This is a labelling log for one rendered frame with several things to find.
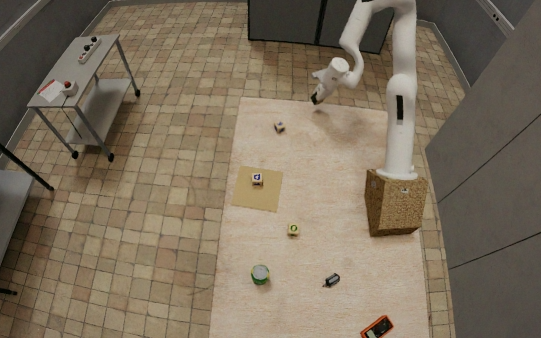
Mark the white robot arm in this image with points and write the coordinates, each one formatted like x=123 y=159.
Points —
x=400 y=92

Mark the green and yellow striped drink can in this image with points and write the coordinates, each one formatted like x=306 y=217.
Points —
x=260 y=273

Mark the tan flat mat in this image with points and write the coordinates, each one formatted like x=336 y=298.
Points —
x=265 y=197

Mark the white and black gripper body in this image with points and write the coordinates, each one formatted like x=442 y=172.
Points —
x=322 y=92

